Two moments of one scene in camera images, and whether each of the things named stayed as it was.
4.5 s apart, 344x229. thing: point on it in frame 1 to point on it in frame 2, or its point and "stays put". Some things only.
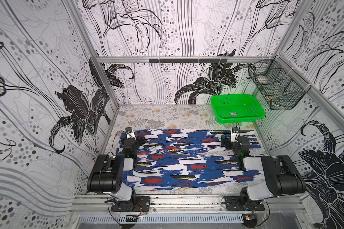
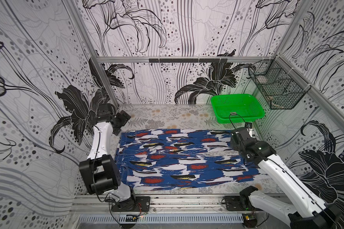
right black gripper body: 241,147 to 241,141
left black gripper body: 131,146 to 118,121
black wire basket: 283,87 stays put
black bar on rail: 188,60 stays put
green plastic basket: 231,108 stays put
